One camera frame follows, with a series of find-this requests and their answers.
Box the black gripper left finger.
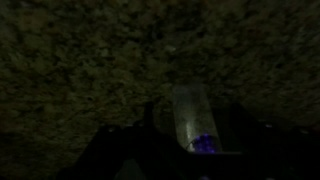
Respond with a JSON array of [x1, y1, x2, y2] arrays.
[[142, 101, 156, 130]]

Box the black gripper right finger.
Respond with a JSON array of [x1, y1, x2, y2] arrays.
[[231, 102, 268, 155]]

